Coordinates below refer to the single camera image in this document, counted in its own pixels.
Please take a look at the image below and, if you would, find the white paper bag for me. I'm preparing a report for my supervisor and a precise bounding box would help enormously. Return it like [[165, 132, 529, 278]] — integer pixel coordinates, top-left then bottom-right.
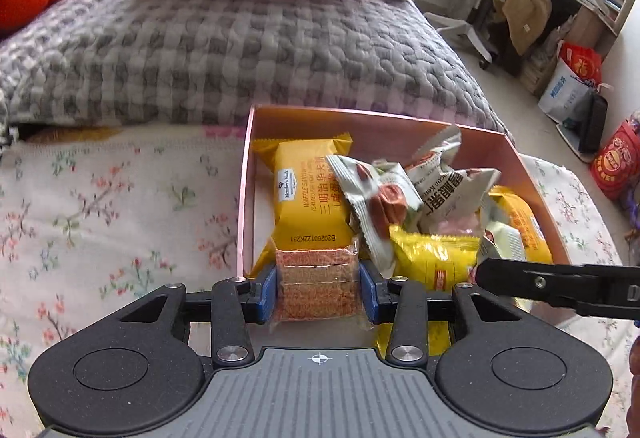
[[538, 58, 597, 124]]

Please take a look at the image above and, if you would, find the red gift bag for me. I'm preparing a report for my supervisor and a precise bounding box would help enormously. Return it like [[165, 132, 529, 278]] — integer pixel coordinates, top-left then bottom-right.
[[559, 40, 604, 88]]

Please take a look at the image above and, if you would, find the grey nut snack packet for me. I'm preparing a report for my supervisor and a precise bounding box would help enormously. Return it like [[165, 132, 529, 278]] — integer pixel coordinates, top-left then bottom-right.
[[325, 153, 427, 280]]

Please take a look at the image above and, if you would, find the white grey snack packet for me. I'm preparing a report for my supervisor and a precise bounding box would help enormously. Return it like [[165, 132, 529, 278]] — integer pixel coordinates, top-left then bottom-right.
[[404, 125, 502, 235]]

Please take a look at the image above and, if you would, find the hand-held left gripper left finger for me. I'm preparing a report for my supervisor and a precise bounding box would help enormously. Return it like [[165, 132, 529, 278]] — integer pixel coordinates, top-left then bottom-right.
[[107, 262, 278, 367]]

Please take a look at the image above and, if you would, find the grey checked pillow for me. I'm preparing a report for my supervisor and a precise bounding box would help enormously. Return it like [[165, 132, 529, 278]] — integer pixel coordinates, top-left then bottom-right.
[[0, 0, 512, 141]]

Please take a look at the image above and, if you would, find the black flat case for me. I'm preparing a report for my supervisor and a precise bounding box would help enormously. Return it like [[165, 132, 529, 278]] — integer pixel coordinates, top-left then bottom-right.
[[577, 93, 609, 155]]

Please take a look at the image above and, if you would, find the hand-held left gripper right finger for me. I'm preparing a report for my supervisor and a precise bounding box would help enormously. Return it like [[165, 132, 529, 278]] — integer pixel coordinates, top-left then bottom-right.
[[358, 260, 542, 364]]

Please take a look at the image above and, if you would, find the small yellow orange-label packet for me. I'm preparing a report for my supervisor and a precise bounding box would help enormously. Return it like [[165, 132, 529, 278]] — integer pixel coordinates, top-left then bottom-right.
[[374, 224, 482, 355]]

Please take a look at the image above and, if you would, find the floral tablecloth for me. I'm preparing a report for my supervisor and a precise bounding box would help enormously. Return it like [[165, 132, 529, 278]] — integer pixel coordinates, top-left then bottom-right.
[[0, 124, 626, 424]]

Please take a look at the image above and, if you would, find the silver white snack packet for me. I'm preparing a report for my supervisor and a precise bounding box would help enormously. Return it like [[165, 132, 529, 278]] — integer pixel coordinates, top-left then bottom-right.
[[476, 222, 527, 265]]

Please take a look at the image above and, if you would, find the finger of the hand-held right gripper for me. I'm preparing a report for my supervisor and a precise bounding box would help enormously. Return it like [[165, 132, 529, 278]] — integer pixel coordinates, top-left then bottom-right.
[[474, 257, 640, 320]]

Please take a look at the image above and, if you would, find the pink snack packet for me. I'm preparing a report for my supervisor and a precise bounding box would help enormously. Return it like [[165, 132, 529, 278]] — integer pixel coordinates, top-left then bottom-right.
[[429, 217, 482, 240]]

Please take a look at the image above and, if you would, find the large yellow snack packet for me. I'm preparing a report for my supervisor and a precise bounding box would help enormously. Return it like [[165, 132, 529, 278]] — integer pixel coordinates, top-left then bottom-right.
[[481, 185, 554, 265], [251, 131, 354, 252]]

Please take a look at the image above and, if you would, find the red printed snack bag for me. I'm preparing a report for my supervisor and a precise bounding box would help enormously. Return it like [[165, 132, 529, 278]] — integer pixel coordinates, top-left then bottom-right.
[[590, 117, 640, 202]]

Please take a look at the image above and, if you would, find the orange wafer packet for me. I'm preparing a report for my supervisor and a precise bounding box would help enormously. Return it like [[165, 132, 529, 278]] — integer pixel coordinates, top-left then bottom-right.
[[270, 242, 364, 325]]

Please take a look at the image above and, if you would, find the pink cardboard box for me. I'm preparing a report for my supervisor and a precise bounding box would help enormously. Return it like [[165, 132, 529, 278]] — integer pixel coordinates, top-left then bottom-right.
[[236, 104, 574, 325]]

